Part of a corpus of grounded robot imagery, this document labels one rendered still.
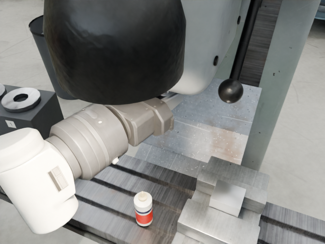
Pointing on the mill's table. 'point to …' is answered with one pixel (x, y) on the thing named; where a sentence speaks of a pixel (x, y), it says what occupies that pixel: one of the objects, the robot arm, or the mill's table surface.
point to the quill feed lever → (239, 58)
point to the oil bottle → (143, 208)
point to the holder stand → (28, 109)
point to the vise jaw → (215, 225)
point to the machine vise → (233, 174)
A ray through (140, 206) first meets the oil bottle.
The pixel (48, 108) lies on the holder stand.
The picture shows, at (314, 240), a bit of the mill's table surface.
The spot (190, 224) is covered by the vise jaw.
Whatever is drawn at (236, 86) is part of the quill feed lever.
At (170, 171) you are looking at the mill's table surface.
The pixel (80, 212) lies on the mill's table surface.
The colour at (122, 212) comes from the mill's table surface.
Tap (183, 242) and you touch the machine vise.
